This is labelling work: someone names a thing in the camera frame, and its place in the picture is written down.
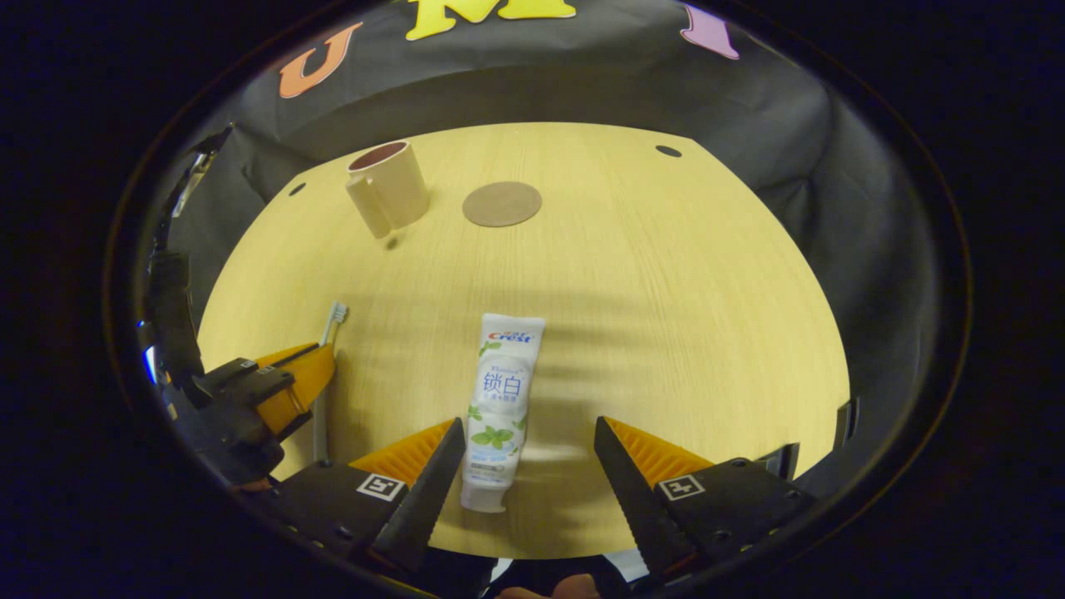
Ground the beige cup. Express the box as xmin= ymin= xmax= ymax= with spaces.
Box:
xmin=345 ymin=140 xmax=430 ymax=240

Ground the wooden desktop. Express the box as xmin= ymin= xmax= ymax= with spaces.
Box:
xmin=198 ymin=122 xmax=851 ymax=560

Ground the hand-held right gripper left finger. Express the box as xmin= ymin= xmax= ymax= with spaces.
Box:
xmin=250 ymin=418 xmax=467 ymax=575

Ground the black backdrop cloth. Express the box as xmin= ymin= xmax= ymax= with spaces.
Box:
xmin=150 ymin=0 xmax=941 ymax=500

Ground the white toothpaste tube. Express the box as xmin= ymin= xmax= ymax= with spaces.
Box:
xmin=460 ymin=313 xmax=547 ymax=514

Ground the mint green toothbrush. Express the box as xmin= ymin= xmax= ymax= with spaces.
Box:
xmin=312 ymin=301 xmax=349 ymax=463

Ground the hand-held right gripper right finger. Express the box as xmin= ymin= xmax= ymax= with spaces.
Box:
xmin=593 ymin=416 xmax=820 ymax=579

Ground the round brown coaster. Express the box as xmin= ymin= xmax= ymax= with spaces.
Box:
xmin=463 ymin=181 xmax=543 ymax=228

